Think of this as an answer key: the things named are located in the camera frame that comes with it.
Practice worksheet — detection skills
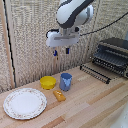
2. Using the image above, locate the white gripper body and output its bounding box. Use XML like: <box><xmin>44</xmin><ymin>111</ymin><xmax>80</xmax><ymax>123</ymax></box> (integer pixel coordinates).
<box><xmin>45</xmin><ymin>28</ymin><xmax>81</xmax><ymax>49</ymax></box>

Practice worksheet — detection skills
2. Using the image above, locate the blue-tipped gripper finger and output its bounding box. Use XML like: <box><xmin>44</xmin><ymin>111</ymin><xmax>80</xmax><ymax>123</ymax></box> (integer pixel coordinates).
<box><xmin>52</xmin><ymin>48</ymin><xmax>59</xmax><ymax>57</ymax></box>
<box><xmin>65</xmin><ymin>46</ymin><xmax>71</xmax><ymax>55</ymax></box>

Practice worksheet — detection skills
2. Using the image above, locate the cobalt blue cup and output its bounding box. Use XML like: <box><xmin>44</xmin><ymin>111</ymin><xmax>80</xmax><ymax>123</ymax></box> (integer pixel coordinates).
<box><xmin>59</xmin><ymin>72</ymin><xmax>73</xmax><ymax>92</ymax></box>

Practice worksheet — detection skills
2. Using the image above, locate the yellow bowl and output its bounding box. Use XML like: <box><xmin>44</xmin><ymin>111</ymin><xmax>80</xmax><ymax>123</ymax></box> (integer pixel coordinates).
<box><xmin>39</xmin><ymin>75</ymin><xmax>57</xmax><ymax>91</ymax></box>

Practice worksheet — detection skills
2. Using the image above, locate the orange bread piece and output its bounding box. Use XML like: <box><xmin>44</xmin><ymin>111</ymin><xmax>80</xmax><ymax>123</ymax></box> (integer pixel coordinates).
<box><xmin>53</xmin><ymin>89</ymin><xmax>67</xmax><ymax>103</ymax></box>

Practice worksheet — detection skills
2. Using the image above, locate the white patterned plate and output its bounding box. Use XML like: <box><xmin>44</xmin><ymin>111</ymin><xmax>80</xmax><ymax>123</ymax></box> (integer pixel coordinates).
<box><xmin>2</xmin><ymin>87</ymin><xmax>48</xmax><ymax>121</ymax></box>

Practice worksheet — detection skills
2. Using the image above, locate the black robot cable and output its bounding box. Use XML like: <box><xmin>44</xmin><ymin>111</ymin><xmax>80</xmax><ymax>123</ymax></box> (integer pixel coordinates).
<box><xmin>79</xmin><ymin>11</ymin><xmax>128</xmax><ymax>37</ymax></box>

